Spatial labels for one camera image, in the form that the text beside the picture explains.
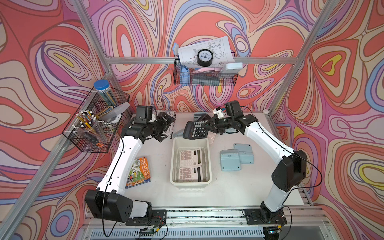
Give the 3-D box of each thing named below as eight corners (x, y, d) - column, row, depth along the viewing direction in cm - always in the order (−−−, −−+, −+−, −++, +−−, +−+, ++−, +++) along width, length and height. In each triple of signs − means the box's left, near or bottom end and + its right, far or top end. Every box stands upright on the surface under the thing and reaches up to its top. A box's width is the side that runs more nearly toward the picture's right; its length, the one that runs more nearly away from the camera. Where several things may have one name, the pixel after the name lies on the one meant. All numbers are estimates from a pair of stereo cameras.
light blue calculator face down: (221, 171, 91) (222, 168, 87) (219, 152, 99) (220, 149, 95) (240, 171, 91) (242, 168, 87) (236, 152, 99) (238, 149, 95)
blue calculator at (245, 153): (236, 163, 94) (238, 161, 91) (233, 145, 102) (234, 143, 100) (254, 163, 94) (255, 161, 91) (248, 145, 102) (250, 143, 100)
